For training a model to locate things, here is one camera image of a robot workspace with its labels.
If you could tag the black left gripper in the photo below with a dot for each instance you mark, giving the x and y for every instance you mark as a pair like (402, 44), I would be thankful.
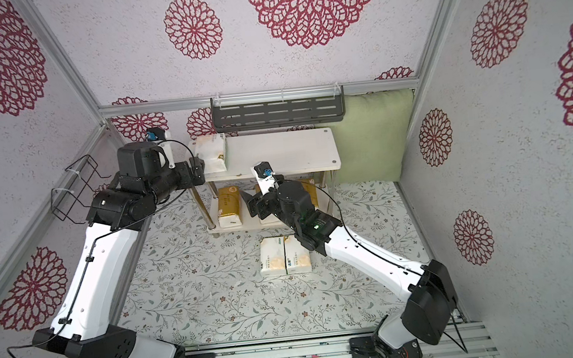
(185, 177)

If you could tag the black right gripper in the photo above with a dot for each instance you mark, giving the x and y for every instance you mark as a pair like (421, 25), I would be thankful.
(259, 202)

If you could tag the white tissue pack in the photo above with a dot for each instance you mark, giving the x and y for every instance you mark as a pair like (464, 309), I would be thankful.
(298, 259)
(212, 150)
(272, 252)

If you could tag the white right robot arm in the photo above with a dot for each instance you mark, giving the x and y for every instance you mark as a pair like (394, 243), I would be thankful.
(427, 289)

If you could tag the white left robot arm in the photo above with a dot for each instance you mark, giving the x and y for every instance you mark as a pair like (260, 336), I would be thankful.
(82, 328)

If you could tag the white two-tier metal-legged shelf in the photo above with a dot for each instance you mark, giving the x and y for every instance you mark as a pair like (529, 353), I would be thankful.
(293, 153)

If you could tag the green fabric cushion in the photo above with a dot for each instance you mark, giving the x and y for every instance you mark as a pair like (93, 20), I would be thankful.
(371, 138)

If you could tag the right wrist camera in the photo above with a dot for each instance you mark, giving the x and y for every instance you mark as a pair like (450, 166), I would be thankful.
(264, 175)

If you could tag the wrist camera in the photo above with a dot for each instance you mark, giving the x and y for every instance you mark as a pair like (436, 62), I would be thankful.
(155, 134)
(264, 175)

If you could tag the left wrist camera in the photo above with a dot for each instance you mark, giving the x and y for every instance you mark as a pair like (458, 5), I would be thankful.
(155, 134)

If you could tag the black wire wall rack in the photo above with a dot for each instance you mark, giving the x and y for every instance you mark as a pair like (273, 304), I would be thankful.
(71, 201)

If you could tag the grey wall-mounted metal rack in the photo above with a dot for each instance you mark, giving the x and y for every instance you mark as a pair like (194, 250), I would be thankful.
(278, 114)

